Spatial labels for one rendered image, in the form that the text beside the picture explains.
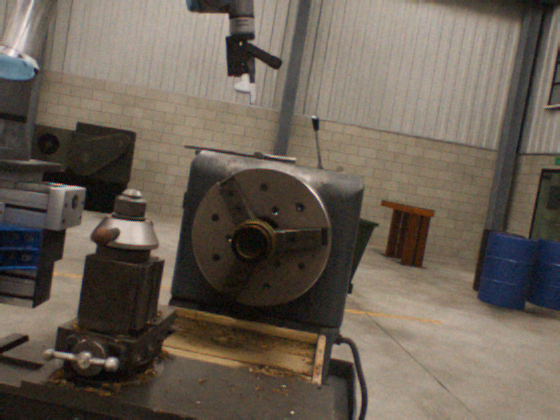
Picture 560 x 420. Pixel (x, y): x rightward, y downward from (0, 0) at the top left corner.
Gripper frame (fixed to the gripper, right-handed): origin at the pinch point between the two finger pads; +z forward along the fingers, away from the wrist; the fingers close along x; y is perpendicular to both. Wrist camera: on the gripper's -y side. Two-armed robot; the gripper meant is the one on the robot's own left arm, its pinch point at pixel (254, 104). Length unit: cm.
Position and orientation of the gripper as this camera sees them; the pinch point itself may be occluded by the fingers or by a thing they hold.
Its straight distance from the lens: 165.9
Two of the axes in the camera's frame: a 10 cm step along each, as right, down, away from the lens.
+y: -10.0, 0.6, -0.5
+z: 0.5, 9.9, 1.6
